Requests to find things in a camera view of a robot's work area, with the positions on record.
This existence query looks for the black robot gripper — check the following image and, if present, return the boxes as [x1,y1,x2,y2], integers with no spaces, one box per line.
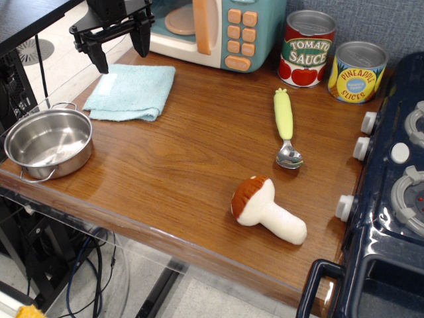
[70,1,155,74]

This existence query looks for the light blue towel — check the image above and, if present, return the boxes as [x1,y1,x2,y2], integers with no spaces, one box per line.
[83,64,176,122]

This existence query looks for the stainless steel pot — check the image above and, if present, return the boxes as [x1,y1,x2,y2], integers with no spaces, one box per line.
[4,103,93,184]

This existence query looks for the black desk at left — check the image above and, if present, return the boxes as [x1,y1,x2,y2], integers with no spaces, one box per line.
[0,0,85,133]

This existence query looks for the teal toy microwave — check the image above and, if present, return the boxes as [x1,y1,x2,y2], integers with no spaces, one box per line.
[150,1,286,73]

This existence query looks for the clear acrylic table guard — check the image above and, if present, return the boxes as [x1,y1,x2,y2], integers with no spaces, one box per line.
[2,185,341,299]

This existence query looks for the tomato sauce can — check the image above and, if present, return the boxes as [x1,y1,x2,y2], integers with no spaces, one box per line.
[278,10,337,87]

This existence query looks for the plush mushroom toy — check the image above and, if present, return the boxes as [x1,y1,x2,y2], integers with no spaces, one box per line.
[231,176,307,245]

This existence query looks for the pineapple slices can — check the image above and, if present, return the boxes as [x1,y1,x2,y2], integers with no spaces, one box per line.
[328,41,389,104]

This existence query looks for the dark blue toy stove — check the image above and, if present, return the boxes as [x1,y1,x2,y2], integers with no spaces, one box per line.
[297,52,423,317]

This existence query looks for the spoon with green handle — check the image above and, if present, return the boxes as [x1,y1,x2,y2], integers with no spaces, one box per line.
[274,88,303,170]

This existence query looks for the black and blue floor cables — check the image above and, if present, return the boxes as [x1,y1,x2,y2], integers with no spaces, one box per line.
[19,228,130,318]

